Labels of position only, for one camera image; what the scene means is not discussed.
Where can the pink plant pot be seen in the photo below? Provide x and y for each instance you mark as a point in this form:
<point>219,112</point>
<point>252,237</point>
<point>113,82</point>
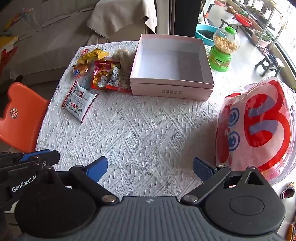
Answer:
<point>263,41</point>

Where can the beige translucent snack packet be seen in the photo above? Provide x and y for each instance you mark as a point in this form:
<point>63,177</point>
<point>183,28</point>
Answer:
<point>126,67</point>

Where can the orange candy packet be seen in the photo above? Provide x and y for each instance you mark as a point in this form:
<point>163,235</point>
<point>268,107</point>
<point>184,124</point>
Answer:
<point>81,70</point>

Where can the small beige snack packet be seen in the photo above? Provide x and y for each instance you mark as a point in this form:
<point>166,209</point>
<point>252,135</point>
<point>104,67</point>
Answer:
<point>113,77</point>

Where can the green candy dispenser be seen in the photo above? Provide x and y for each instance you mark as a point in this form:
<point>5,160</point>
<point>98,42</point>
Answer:
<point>223,53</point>

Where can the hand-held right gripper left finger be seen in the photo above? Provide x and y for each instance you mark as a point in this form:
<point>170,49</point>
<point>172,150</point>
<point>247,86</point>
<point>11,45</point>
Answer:
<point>98,170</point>

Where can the pink cardboard box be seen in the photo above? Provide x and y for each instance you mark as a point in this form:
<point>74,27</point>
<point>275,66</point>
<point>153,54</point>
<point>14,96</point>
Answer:
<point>171,60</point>

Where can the colourful toy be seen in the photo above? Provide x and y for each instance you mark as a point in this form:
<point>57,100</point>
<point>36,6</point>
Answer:
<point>18,17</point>

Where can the red snack packet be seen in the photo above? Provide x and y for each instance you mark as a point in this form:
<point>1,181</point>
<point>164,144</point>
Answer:
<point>100,76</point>

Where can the orange plastic chair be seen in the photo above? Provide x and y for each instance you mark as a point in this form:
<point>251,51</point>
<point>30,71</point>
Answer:
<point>20,120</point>

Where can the red plastic basin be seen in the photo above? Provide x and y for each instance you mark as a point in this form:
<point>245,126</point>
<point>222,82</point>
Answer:
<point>244,19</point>

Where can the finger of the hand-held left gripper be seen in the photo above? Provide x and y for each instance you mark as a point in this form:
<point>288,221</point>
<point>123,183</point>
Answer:
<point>34,155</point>
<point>23,166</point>

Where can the metal plant rack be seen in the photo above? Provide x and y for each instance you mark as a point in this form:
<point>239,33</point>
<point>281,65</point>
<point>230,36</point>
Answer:
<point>261,20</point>

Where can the grey sofa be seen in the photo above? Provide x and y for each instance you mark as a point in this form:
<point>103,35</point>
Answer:
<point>57,34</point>

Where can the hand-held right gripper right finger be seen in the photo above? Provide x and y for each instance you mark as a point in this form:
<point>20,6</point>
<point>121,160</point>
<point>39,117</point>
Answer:
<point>203,170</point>

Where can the blue plastic basin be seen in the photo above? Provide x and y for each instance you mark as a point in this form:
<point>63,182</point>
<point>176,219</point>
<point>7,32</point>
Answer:
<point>203,30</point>

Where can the yellow snack packet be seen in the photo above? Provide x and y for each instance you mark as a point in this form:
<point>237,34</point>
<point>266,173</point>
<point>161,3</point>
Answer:
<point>92,56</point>

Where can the red white plastic bag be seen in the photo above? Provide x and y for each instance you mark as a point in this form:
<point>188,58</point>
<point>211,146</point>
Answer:
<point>261,120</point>

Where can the dark wooden stool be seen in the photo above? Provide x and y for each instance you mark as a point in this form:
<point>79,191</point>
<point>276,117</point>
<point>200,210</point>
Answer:
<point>269,63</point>

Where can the beige sofa cloth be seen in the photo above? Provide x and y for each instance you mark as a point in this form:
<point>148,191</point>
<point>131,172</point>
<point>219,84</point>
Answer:
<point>120,14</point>

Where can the white red-print snack packet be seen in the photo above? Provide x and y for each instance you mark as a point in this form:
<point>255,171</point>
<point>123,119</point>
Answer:
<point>79,102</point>

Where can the yellow red plush toy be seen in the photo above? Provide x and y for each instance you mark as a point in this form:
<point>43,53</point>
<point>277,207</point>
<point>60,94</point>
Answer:
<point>8,41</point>

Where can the beige curtain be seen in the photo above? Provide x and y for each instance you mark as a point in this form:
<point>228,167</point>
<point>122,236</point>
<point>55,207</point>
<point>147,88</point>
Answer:
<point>164,14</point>

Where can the small wooden stool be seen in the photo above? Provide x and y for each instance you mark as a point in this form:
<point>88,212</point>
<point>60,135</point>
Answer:
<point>229,22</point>

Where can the patterned slipper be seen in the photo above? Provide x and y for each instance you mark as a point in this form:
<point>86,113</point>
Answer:
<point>288,190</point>

